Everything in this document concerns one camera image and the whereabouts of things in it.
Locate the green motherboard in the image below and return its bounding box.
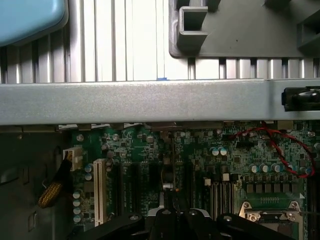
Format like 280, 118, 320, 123
62, 119, 320, 240

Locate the grey metal PC case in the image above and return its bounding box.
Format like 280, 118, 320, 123
0, 78, 320, 240

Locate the black yellow sleeved cable bundle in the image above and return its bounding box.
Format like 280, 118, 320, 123
37, 159, 74, 209

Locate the black expansion slot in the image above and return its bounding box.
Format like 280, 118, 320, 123
114, 162, 126, 216
129, 162, 141, 213
185, 159, 195, 210

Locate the grey parts rack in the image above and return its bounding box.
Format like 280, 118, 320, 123
168, 0, 320, 60

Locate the teal plastic object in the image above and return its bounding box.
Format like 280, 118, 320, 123
0, 0, 70, 48

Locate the silver CPU socket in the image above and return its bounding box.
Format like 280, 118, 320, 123
237, 199, 307, 240

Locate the white power connector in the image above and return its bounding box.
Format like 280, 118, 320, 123
62, 146, 83, 171

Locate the black case latch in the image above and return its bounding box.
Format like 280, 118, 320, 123
280, 85, 320, 112

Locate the red black twisted wire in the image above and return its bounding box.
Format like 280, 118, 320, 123
224, 126, 316, 179

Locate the white expansion slot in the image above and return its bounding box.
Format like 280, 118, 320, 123
93, 158, 105, 226

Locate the black RAM slot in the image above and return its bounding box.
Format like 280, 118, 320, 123
210, 181, 222, 216
222, 181, 236, 215

